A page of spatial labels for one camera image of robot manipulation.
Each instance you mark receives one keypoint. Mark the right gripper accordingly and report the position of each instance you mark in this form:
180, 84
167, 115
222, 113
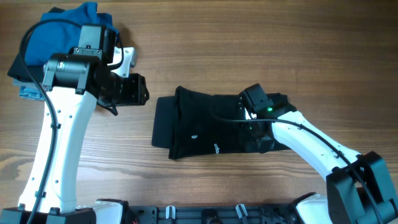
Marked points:
243, 135

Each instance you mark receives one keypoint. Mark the grey folded garment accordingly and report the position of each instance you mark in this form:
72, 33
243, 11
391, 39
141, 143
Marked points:
25, 85

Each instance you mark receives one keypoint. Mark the black t-shirt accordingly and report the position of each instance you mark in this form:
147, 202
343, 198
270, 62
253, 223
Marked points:
191, 123

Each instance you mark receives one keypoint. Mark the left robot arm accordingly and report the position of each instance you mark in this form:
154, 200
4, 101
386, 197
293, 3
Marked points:
74, 85

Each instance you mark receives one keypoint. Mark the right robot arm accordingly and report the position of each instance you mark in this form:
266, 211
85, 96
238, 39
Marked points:
359, 188

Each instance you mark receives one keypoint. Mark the light blue denim garment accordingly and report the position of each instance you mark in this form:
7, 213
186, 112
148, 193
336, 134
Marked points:
30, 93

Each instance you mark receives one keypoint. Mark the blue folded shirt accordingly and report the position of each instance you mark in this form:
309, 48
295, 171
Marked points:
86, 13

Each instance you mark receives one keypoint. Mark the black folded garment in stack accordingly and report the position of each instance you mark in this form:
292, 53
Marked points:
21, 70

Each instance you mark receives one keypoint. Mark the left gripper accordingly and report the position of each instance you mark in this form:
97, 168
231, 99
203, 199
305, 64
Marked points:
138, 94

